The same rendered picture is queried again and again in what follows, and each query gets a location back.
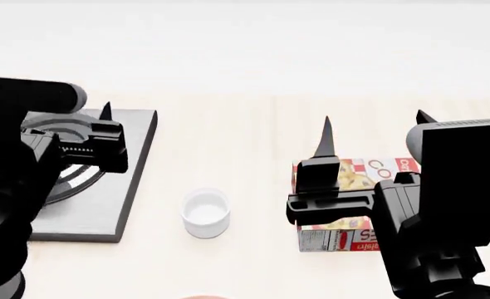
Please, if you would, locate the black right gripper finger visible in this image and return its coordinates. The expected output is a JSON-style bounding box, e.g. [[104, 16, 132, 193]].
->
[[416, 109, 439, 126], [297, 115, 341, 193]]

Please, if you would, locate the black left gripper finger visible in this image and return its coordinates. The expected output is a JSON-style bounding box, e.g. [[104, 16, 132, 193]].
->
[[90, 100, 125, 140]]

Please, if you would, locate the round black stove burner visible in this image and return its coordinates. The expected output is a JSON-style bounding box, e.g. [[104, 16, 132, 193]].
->
[[20, 111, 107, 206]]

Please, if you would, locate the grey flat stove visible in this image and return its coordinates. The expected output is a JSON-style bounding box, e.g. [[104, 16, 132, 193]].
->
[[27, 108, 159, 244]]

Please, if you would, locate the red white cookie box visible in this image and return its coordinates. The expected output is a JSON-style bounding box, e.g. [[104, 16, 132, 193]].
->
[[292, 157, 422, 253]]

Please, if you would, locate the small white ramekin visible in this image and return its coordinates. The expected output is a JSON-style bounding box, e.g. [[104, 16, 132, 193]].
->
[[180, 187, 233, 240]]

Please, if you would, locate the black right wrist camera housing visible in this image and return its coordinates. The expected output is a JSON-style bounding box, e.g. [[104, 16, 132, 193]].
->
[[405, 117, 490, 207]]

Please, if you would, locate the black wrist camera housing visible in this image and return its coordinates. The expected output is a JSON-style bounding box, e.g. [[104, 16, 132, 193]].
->
[[0, 75, 89, 115], [405, 117, 490, 207]]

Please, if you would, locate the black left wrist camera housing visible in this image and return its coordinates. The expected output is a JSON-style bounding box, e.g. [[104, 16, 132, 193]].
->
[[0, 75, 89, 115]]

